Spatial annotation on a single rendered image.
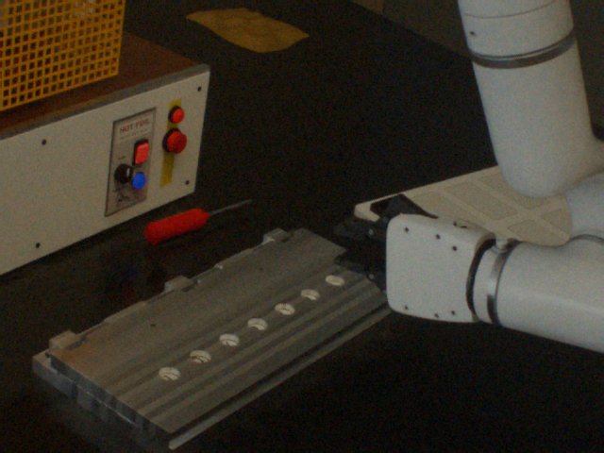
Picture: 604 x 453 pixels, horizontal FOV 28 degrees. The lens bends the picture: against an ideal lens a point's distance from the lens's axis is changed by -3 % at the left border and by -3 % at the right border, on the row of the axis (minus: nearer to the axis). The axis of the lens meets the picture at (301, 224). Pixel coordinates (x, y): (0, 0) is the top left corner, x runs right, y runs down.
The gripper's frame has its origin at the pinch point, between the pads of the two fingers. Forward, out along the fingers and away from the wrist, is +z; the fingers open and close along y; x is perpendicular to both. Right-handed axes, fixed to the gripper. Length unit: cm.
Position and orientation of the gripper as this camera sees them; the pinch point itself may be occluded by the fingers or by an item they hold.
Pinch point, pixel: (357, 244)
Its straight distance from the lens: 126.1
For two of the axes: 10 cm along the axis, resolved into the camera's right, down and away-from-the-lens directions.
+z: -8.0, -1.9, 5.7
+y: 0.3, 9.3, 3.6
